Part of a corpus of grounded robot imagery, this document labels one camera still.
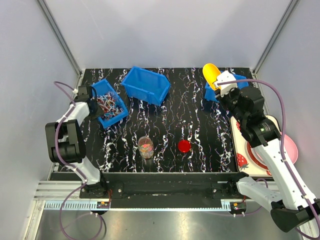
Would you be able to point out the strawberry print tray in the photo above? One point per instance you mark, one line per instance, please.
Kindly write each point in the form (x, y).
(246, 159)

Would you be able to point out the aluminium corner post left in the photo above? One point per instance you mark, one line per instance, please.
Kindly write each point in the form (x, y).
(58, 35)

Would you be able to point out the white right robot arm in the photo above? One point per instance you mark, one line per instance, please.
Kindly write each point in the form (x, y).
(295, 204)

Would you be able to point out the red plate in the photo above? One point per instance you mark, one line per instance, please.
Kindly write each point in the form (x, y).
(255, 159)

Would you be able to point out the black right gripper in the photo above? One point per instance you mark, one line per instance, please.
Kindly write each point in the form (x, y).
(232, 91)

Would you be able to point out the clear plastic jar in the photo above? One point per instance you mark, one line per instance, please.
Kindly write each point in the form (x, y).
(146, 147)

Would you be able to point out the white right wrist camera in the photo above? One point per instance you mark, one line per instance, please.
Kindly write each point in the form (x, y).
(225, 82)

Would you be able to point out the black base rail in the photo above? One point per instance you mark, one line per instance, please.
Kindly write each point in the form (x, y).
(168, 190)

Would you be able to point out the red jar lid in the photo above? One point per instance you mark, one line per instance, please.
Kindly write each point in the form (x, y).
(184, 146)

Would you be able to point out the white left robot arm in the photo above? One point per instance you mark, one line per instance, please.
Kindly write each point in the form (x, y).
(66, 145)

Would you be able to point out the blue bin with lollipops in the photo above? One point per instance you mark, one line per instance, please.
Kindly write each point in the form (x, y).
(113, 107)

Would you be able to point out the aluminium corner post right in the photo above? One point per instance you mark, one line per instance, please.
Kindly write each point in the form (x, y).
(276, 34)

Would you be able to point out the blue bin with star candies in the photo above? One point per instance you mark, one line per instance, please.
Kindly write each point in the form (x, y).
(146, 85)

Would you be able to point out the pink plate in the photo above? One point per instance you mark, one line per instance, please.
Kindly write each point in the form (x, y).
(290, 147)

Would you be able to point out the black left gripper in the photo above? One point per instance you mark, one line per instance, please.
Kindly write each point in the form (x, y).
(99, 112)

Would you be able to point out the yellow plastic scoop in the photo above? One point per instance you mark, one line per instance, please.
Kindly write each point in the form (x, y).
(210, 73)

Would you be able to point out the aluminium corner post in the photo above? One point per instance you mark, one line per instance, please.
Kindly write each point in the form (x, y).
(276, 34)
(58, 35)

